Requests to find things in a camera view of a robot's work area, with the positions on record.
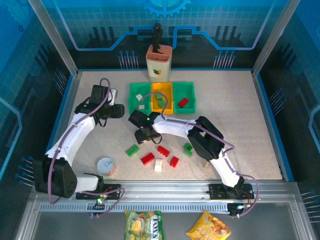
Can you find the white lego brick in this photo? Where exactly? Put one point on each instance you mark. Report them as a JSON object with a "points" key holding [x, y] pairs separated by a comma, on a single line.
{"points": [[141, 106], [143, 141], [138, 97], [158, 165]]}

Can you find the green lego brick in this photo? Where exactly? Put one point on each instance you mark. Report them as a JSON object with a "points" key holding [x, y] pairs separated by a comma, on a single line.
{"points": [[161, 103], [132, 150], [188, 153], [158, 96], [187, 146]]}

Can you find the red lego brick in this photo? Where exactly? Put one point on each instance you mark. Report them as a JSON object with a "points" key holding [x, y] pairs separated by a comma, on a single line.
{"points": [[174, 161], [163, 150], [183, 102], [147, 158]]}

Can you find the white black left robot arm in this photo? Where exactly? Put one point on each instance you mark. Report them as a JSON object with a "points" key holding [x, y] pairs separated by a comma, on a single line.
{"points": [[72, 135]]}

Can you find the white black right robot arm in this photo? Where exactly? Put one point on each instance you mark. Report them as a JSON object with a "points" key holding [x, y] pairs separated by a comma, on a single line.
{"points": [[175, 127]]}

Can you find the green plastic bin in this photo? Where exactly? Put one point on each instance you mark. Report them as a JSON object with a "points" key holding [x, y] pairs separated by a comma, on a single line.
{"points": [[143, 90], [186, 90]]}

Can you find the tin can with pull tab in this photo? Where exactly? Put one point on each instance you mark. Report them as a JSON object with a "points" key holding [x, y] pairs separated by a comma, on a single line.
{"points": [[106, 166]]}

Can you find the yellow plastic bin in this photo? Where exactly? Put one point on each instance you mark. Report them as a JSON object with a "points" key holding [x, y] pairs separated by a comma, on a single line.
{"points": [[167, 87]]}

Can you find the cream knife block pink top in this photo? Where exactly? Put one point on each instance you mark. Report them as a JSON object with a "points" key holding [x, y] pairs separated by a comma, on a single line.
{"points": [[160, 65]]}

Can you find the small LED controller board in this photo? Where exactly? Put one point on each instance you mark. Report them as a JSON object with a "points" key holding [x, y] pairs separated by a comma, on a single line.
{"points": [[100, 199], [238, 207]]}

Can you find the green candy bag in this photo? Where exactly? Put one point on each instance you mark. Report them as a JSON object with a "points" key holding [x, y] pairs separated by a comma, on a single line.
{"points": [[143, 225]]}

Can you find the yellow snack bag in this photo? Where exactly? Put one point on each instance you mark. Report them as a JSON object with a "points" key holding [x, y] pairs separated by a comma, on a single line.
{"points": [[208, 227]]}

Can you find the grey left camera bracket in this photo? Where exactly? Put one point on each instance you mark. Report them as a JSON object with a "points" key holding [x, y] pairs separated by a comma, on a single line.
{"points": [[113, 96]]}

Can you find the aluminium frame rail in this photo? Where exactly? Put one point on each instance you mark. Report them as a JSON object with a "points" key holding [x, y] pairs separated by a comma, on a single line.
{"points": [[162, 190]]}

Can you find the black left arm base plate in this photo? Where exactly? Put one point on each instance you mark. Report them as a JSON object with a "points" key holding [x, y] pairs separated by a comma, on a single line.
{"points": [[113, 191]]}

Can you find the aluminium frame post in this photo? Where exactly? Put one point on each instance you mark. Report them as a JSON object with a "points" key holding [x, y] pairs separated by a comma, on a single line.
{"points": [[271, 37], [59, 42]]}

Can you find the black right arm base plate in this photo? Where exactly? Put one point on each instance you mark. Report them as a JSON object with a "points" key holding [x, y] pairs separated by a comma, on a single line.
{"points": [[216, 191]]}

